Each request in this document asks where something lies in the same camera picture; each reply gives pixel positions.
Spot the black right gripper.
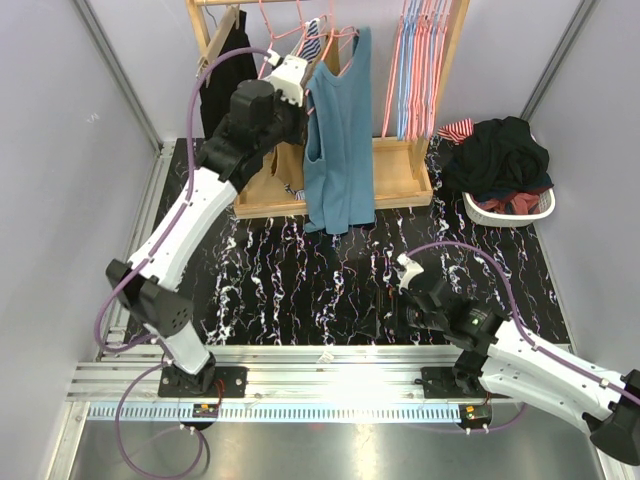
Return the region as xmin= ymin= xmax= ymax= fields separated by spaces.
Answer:
xmin=357 ymin=287 xmax=447 ymax=338

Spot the teal tank top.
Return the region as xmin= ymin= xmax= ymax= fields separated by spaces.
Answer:
xmin=303 ymin=27 xmax=375 ymax=235

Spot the maroon tank top grey trim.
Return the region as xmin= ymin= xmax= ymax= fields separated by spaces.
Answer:
xmin=474 ymin=193 xmax=540 ymax=215

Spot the red white striped tank top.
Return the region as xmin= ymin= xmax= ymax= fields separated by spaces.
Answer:
xmin=437 ymin=118 xmax=474 ymax=145

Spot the black garment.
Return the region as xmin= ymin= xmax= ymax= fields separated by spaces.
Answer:
xmin=442 ymin=116 xmax=553 ymax=198

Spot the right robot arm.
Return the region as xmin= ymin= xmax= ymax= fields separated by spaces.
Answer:
xmin=364 ymin=275 xmax=639 ymax=466

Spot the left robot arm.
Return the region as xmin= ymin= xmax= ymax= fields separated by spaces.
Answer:
xmin=106 ymin=76 xmax=308 ymax=397

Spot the brown tank top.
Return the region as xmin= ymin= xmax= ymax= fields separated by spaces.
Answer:
xmin=234 ymin=34 xmax=341 ymax=218

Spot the pink hanger brown top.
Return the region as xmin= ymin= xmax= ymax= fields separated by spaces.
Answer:
xmin=298 ymin=0 xmax=338 ymax=69

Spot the pink hanger striped top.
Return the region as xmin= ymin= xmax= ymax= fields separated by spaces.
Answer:
xmin=257 ymin=1 xmax=325 ymax=57

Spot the blue white striped tank top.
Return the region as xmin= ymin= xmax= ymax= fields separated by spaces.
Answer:
xmin=285 ymin=18 xmax=321 ymax=200

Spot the wooden clip hanger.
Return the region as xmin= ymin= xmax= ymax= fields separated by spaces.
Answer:
xmin=198 ymin=5 xmax=240 ymax=74

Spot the black skirt on rack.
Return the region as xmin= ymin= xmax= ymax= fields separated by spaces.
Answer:
xmin=200 ymin=10 xmax=257 ymax=139

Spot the wooden clothes rack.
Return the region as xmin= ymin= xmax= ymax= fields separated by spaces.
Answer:
xmin=186 ymin=1 xmax=470 ymax=218

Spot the black marble pattern mat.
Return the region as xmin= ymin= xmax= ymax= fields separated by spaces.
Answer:
xmin=178 ymin=138 xmax=569 ymax=346

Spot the bundle of empty pink hangers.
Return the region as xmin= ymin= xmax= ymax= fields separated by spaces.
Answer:
xmin=381 ymin=0 xmax=452 ymax=141

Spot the white perforated plastic basket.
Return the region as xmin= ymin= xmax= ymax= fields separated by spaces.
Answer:
xmin=463 ymin=188 xmax=556 ymax=228

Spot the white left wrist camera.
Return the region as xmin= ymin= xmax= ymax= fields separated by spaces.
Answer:
xmin=264 ymin=49 xmax=309 ymax=107

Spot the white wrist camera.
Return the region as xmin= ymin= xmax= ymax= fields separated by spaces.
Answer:
xmin=395 ymin=253 xmax=424 ymax=291
xmin=264 ymin=49 xmax=309 ymax=107

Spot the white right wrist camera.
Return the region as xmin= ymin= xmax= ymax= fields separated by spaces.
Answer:
xmin=395 ymin=253 xmax=424 ymax=291

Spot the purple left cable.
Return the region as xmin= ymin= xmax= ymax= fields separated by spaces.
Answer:
xmin=93 ymin=47 xmax=274 ymax=476

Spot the aluminium mounting rail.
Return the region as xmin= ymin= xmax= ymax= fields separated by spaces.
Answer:
xmin=67 ymin=344 xmax=609 ymax=426

